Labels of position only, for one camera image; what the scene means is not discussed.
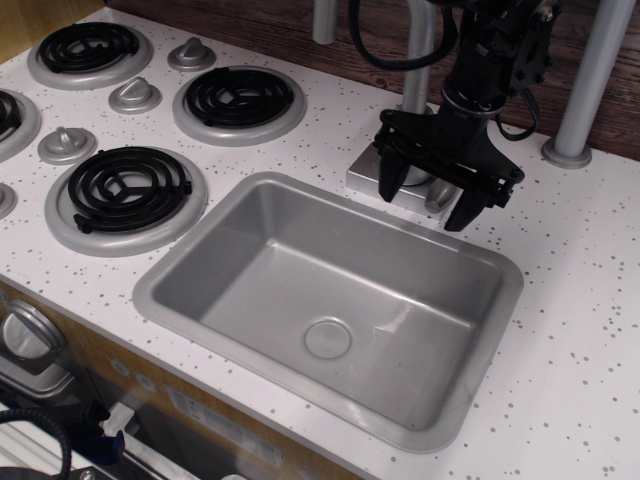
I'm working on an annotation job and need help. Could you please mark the grey right support pole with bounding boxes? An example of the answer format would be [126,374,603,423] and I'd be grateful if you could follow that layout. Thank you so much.
[542,0,635,170]

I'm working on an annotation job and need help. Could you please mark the silver round oven dial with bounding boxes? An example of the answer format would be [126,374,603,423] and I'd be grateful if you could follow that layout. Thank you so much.
[1,300,66,374]

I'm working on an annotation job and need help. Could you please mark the left edge stove burner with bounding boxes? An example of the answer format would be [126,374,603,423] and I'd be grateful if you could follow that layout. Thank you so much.
[1,90,41,162]

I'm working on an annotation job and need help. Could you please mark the back left stove burner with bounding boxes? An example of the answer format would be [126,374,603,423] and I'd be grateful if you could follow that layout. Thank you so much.
[27,22,153,91]

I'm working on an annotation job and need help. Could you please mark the silver stove knob lower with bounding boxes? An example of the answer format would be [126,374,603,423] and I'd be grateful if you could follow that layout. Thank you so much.
[37,127,97,166]

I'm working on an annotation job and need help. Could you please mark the black cable lower left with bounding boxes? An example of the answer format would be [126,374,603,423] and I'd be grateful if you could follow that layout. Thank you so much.
[0,405,75,476]

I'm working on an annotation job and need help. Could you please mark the silver stove knob left edge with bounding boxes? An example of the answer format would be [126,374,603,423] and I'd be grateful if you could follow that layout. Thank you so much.
[0,183,17,219]

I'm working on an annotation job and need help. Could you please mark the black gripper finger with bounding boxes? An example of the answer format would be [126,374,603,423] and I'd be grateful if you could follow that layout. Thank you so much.
[378,147,411,202]
[444,189,510,232]

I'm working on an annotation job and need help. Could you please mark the silver faucet with square base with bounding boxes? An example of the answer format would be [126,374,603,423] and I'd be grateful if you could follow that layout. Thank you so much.
[346,0,459,220]

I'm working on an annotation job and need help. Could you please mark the silver faucet lever handle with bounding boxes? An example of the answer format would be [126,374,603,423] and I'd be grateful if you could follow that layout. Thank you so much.
[424,179,457,214]

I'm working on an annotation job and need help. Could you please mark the grey left support pole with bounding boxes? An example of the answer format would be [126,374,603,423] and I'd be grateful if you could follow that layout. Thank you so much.
[312,0,338,45]

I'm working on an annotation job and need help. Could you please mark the front right stove burner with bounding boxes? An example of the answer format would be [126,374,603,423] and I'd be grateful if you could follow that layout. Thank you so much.
[45,147,208,257]

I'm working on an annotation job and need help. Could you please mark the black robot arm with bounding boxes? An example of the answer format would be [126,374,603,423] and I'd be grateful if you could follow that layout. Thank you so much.
[374,1,560,232]

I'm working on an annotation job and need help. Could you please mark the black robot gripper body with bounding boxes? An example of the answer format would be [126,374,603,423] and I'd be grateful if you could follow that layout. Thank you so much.
[374,87,525,193]

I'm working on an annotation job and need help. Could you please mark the thin grey wire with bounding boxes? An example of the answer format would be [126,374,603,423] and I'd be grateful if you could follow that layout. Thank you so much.
[497,84,541,142]

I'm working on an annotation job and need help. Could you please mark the grey support pole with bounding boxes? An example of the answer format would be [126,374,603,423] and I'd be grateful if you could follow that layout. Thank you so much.
[312,0,338,45]
[542,0,635,170]

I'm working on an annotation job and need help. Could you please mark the round sink drain plug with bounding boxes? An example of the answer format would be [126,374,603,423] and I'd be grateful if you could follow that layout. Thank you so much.
[304,320,352,360]

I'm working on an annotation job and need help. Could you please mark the grey rectangular sink basin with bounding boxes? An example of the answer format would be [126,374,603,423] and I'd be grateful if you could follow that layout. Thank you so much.
[133,172,524,453]

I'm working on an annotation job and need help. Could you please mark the back right stove burner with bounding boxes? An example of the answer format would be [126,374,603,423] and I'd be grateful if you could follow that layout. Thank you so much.
[172,66,306,147]

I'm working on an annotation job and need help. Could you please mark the silver stove knob middle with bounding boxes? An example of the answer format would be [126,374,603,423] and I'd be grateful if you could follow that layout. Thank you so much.
[108,77,162,115]

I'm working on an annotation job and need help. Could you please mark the silver stove knob top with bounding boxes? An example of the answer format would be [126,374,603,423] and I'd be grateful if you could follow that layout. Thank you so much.
[167,37,216,72]

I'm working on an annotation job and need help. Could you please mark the silver stove knob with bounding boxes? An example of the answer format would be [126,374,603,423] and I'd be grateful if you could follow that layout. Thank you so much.
[37,127,97,166]
[108,77,162,115]
[167,37,216,72]

